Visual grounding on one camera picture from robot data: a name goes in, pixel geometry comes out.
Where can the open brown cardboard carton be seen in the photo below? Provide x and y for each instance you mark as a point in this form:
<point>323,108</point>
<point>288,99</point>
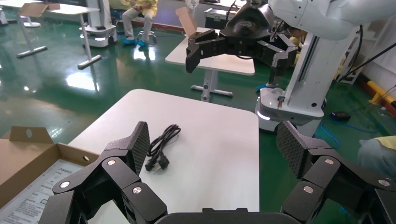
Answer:
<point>188,21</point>

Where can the white metal rack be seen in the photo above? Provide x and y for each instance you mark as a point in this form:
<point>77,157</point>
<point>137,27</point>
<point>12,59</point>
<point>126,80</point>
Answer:
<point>351,77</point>

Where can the black device on floor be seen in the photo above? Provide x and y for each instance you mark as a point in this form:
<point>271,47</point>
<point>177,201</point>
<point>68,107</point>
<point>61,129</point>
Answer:
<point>340,116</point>

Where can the yellow floor barrier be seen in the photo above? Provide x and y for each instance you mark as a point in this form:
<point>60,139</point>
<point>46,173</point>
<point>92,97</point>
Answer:
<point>376,88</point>

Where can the white printed instruction sheet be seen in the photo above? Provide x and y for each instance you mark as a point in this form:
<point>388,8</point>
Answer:
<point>28,198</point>

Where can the person in yellow clothing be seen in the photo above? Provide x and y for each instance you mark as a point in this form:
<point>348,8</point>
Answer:
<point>297,40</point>

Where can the brown cardboard storage box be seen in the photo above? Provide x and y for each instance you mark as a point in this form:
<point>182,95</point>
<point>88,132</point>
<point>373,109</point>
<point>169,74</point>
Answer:
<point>18,154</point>

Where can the round metal stool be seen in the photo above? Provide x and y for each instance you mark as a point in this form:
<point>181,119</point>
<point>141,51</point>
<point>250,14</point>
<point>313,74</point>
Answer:
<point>151,34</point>

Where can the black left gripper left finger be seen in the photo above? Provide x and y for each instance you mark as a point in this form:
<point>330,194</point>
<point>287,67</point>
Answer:
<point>120,173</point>

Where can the seated person yellow jacket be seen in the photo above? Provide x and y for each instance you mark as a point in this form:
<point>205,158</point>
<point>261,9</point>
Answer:
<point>145,9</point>

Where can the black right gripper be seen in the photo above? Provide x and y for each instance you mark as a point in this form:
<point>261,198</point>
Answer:
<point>250,24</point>

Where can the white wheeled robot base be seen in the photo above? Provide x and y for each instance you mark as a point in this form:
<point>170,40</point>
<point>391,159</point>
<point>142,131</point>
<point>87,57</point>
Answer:
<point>99,28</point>

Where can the brown cardboard flap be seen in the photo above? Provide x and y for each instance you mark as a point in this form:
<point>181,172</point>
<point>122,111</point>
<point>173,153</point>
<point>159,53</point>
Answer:
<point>34,9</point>

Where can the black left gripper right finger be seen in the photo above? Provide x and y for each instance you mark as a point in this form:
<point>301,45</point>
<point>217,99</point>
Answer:
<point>321,173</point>

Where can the white robot torso column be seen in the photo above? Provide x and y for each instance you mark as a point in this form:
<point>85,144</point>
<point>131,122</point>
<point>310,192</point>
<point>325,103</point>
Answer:
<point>309,77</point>

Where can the white table grey legs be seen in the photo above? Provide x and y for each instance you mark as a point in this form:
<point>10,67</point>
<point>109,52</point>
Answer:
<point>71,9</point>
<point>26,34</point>
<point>222,63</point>

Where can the person with grey-blue cover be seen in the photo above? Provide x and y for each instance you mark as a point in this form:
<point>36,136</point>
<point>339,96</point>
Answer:
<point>377,157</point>

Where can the black equipment case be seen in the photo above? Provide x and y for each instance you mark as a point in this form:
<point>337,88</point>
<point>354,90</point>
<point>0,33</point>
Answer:
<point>213,20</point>

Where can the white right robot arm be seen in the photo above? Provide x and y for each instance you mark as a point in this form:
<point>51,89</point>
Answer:
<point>325,15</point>

